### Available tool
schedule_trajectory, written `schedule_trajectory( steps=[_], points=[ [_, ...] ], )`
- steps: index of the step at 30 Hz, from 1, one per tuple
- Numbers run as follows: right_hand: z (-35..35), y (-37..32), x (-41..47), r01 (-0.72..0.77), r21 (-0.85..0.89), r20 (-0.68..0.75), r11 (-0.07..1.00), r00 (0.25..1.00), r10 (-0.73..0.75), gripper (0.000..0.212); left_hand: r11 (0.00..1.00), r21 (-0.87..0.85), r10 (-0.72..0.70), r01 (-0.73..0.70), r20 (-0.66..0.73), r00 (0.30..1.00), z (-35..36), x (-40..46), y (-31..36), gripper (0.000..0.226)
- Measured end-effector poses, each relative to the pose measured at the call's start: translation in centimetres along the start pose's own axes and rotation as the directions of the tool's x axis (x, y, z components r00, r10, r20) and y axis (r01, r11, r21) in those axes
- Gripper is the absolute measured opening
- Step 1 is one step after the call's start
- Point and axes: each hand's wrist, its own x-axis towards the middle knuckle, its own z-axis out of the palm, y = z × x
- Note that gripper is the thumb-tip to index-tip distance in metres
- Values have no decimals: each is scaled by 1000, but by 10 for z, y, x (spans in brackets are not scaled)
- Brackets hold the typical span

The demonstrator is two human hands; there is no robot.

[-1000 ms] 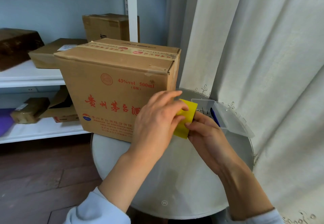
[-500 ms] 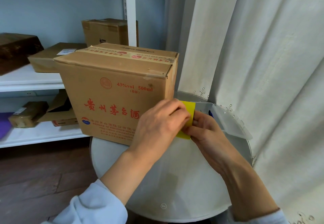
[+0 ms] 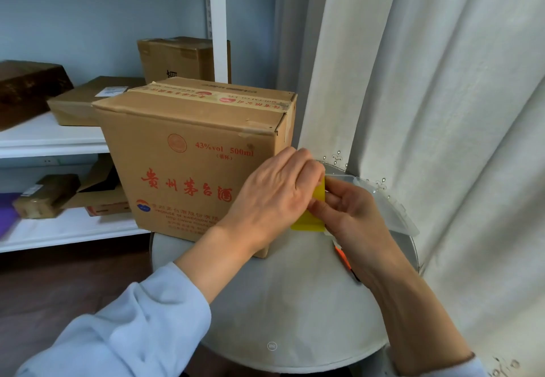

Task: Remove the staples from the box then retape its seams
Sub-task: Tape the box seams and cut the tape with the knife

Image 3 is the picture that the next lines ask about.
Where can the person's right hand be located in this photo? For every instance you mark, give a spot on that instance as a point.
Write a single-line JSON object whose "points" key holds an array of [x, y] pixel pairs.
{"points": [[362, 232]]}

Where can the person's left hand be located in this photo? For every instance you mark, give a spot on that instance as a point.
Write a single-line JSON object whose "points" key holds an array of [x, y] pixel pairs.
{"points": [[272, 197]]}

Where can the orange thread snips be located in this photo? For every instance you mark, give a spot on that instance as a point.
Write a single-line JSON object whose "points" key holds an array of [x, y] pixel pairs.
{"points": [[342, 257]]}

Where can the yellow tape roll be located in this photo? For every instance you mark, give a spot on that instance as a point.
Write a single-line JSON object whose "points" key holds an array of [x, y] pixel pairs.
{"points": [[306, 221]]}

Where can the brown cardboard box red print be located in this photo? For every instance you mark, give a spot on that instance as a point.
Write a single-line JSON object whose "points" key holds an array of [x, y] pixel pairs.
{"points": [[170, 155]]}

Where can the person's left forearm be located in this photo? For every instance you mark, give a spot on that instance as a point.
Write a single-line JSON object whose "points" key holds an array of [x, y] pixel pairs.
{"points": [[149, 317]]}

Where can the person's right forearm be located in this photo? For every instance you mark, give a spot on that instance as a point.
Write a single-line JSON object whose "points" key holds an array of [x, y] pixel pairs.
{"points": [[417, 325]]}

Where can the open cardboard box red print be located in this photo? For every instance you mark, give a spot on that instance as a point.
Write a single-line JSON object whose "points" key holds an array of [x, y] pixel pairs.
{"points": [[106, 200]]}

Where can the upright small cardboard box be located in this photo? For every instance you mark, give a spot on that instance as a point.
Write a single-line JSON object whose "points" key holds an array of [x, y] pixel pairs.
{"points": [[179, 57]]}

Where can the flat brown box white label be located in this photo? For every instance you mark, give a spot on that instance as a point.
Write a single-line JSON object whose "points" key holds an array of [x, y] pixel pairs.
{"points": [[72, 110]]}

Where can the small taped brown parcel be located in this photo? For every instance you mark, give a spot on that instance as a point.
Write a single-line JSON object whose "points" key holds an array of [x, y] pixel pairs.
{"points": [[42, 195]]}

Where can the dark brown flat box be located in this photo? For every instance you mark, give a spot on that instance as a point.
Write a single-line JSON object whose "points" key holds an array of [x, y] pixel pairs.
{"points": [[30, 91]]}

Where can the clear plastic lid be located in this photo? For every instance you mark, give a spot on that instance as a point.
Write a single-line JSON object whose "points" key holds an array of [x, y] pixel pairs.
{"points": [[396, 215]]}

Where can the white curtain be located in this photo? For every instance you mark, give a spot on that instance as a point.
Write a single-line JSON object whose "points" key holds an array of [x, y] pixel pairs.
{"points": [[447, 91]]}

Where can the white metal shelf unit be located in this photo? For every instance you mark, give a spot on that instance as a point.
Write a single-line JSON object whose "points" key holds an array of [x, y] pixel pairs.
{"points": [[51, 142]]}

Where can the silver table mount disc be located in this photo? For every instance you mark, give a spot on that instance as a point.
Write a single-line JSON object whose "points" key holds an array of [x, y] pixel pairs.
{"points": [[272, 346]]}

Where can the white wall socket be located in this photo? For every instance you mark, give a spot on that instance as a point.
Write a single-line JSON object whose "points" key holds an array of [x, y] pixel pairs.
{"points": [[51, 161]]}

